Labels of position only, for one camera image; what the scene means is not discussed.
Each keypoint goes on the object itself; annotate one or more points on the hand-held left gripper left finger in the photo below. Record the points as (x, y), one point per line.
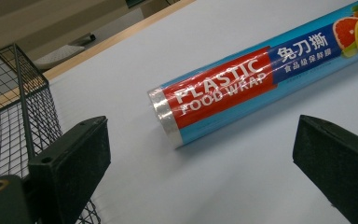
(74, 161)

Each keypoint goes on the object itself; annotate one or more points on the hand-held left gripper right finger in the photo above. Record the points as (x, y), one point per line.
(338, 165)

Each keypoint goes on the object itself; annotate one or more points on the blue plastic wrap roll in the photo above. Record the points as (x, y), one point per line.
(254, 81)

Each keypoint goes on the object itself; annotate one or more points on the white chair base leg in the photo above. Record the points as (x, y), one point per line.
(59, 55)

